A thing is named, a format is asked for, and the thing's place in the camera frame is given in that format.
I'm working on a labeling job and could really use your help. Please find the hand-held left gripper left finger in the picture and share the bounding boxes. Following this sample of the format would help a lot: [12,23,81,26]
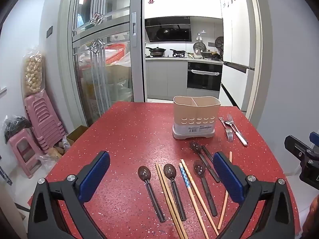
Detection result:
[27,151,111,239]

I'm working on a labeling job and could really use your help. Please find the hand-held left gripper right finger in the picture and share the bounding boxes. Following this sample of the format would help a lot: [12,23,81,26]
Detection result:
[213,151,296,239]

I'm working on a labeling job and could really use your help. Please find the blue patterned wooden chopstick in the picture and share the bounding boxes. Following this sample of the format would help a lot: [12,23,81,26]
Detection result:
[178,163,209,239]

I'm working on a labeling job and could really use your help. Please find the beige plastic cutlery holder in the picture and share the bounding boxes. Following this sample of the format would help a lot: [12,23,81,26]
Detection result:
[172,96,221,140]

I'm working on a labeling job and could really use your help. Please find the person's right hand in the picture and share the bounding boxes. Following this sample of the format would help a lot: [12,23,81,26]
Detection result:
[302,199,319,239]

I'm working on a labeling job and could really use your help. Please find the metal fork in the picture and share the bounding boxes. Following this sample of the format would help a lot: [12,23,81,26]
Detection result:
[219,117,234,142]
[227,114,240,132]

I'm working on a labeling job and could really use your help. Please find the open cardboard box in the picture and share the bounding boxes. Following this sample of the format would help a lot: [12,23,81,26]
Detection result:
[66,125,89,143]

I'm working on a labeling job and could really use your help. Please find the clear bag of potatoes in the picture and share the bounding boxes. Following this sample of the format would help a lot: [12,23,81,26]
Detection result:
[41,138,69,171]

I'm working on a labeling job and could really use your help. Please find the stack of pink stools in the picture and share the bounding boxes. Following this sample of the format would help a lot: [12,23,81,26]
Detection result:
[24,93,66,153]

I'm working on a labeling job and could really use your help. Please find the single pink plastic stool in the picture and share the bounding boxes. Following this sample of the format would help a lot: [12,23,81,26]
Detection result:
[8,128,42,179]

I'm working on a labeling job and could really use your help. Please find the black plastic bag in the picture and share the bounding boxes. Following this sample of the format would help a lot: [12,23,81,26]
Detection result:
[3,115,32,143]

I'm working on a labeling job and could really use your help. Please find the black built-in oven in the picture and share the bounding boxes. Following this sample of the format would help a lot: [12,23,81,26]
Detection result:
[187,61,223,91]

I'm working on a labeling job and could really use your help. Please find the grey lower kitchen cabinets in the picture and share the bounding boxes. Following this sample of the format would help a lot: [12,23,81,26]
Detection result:
[146,57,188,100]

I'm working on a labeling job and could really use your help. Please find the white refrigerator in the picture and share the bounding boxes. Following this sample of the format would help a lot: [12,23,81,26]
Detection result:
[220,0,255,113]

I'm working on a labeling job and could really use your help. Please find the clear bag of round nuts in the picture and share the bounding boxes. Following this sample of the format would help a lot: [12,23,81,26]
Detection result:
[23,50,43,97]

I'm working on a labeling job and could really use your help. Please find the sliding glass door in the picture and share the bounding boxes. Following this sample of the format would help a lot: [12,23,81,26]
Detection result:
[58,0,145,128]

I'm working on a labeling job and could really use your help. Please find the red plastic basket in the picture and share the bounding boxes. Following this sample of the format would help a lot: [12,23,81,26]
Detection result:
[104,43,126,64]

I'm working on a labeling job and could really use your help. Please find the black wok with lid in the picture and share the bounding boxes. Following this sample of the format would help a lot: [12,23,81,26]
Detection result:
[146,46,166,57]

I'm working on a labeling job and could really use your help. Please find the black range hood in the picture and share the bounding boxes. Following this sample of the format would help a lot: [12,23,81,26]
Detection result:
[145,17,192,43]

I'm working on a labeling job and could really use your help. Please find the white upper kitchen cabinets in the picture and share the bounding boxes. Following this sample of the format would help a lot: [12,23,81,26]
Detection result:
[145,0,223,20]

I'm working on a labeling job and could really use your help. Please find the white handled knife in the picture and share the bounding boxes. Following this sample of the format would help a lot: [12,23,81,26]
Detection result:
[223,120,248,146]

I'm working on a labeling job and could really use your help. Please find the dark wok with wooden handle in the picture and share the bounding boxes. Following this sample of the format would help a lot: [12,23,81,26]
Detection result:
[200,50,223,59]

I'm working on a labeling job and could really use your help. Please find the metal door handle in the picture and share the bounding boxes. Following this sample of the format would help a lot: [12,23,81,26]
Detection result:
[132,12,138,48]

